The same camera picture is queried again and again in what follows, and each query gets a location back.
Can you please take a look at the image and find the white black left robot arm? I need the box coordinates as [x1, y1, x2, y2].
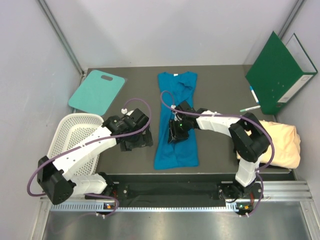
[36, 108, 153, 205]

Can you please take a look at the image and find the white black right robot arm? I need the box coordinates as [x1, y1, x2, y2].
[168, 101, 275, 199]

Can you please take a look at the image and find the teal cutting board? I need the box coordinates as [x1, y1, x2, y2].
[68, 70, 127, 116]

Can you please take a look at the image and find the white blue marker pen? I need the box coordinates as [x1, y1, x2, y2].
[249, 86, 260, 104]

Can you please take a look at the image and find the white perforated plastic basket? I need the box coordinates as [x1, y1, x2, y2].
[46, 113, 105, 177]

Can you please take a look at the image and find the black folded t shirt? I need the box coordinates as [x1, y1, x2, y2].
[265, 164, 291, 172]

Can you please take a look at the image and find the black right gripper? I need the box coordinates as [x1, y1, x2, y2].
[168, 118, 191, 145]

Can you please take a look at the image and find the cream folded t shirt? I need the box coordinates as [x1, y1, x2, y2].
[236, 119, 302, 169]

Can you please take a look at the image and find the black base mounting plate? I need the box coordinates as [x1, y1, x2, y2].
[101, 179, 263, 208]

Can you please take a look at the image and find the grey slotted cable duct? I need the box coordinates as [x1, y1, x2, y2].
[49, 201, 253, 213]

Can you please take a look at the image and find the white green marker pen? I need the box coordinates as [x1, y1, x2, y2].
[239, 105, 261, 113]

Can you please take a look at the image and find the aluminium frame rail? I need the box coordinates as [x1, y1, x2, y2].
[36, 0, 85, 76]

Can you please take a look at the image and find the blue t shirt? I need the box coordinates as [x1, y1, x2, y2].
[153, 71, 200, 171]

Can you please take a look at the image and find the green lever arch binder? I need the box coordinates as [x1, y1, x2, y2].
[245, 32, 318, 115]

